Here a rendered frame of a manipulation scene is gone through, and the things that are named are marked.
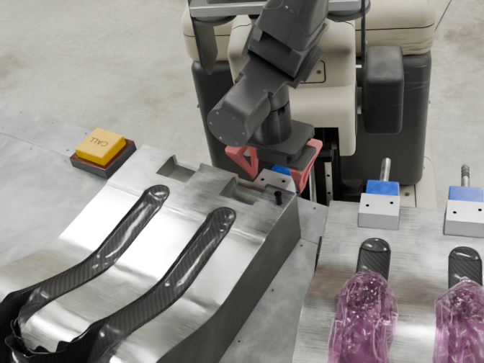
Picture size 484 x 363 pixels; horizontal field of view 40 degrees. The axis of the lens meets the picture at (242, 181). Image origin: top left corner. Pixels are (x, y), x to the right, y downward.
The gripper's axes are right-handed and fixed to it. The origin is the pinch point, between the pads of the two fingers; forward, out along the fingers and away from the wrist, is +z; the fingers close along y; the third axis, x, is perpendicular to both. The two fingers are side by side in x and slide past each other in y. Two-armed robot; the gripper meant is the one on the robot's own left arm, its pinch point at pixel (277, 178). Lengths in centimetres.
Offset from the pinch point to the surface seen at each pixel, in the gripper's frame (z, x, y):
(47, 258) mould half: -4.8, -28.2, -18.1
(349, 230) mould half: -0.9, -5.9, 13.8
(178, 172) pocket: -1.6, -5.6, -13.4
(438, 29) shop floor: 84, 178, -25
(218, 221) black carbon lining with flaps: -3.8, -13.4, -1.4
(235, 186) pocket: -2.4, -5.7, -3.5
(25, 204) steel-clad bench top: 4.8, -16.1, -38.0
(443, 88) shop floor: 85, 141, -12
